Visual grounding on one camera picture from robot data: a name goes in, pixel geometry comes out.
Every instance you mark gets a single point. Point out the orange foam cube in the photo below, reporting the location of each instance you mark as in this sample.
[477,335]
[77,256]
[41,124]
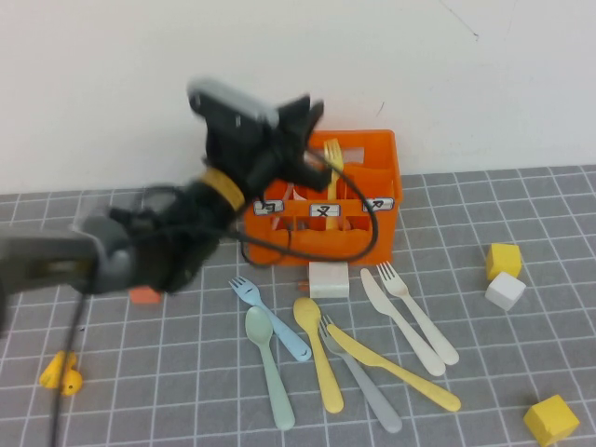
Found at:
[144,295]

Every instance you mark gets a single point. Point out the yellow rubber duck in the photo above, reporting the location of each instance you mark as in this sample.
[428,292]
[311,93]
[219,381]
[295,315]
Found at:
[65,377]

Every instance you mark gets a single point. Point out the yellow plastic knife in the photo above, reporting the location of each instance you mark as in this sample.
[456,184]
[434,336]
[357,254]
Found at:
[396,370]

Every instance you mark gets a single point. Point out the yellow plastic fork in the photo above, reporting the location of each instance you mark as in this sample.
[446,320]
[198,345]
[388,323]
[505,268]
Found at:
[333,158]

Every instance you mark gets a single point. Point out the yellow plastic spoon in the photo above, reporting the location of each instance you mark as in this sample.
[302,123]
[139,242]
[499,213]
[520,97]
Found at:
[306,312]

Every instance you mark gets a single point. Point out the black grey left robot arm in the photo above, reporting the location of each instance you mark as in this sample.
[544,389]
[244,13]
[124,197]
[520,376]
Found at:
[46,261]

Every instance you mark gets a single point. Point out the blue plastic fork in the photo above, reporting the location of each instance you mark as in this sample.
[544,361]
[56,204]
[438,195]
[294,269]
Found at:
[279,326]

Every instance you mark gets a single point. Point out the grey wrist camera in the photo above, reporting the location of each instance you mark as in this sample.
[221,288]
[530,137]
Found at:
[233,100]

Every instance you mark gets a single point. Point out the white plug adapter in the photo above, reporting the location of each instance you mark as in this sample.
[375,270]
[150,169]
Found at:
[328,279]

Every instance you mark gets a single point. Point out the white foam cube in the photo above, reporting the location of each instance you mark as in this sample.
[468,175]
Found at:
[505,291]

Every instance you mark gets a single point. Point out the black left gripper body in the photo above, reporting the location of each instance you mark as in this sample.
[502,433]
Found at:
[247,149]

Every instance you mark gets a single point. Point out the white plastic knife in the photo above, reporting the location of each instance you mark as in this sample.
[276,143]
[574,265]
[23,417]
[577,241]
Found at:
[382,302]

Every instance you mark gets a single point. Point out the grey grid table mat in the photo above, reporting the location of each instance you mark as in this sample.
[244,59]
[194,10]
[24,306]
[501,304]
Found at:
[186,372]

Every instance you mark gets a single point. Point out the white plastic fork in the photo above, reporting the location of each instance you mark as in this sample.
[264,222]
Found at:
[396,286]

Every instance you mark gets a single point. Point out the green plastic spoon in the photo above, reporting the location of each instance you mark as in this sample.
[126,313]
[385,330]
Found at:
[258,326]

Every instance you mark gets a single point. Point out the grey plastic fork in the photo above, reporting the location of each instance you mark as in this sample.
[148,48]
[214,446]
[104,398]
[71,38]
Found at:
[372,396]

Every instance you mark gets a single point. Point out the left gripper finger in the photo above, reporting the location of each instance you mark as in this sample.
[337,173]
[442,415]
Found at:
[307,174]
[302,116]

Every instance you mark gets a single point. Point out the orange plastic cutlery holder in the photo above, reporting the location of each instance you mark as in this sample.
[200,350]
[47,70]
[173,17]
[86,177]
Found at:
[388,163]

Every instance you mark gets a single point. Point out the yellow foam cube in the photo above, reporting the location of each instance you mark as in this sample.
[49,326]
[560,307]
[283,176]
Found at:
[503,261]
[551,419]

